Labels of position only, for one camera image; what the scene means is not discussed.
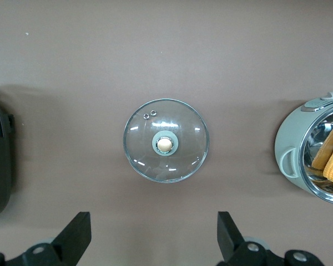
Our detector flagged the steel pot with grey handles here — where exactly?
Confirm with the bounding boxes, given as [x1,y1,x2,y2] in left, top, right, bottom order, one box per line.
[274,91,333,206]

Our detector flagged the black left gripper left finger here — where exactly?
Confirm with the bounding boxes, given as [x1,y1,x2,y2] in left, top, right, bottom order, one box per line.
[5,211,92,266]

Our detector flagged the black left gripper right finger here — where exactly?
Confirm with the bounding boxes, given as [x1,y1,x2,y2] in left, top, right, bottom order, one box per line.
[217,211,279,266]

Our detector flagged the brown table cover mat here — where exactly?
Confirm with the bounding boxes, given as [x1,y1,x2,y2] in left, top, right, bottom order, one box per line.
[0,0,333,266]

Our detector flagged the glass pot lid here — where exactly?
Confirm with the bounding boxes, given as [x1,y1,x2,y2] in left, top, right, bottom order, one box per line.
[122,97,211,185]

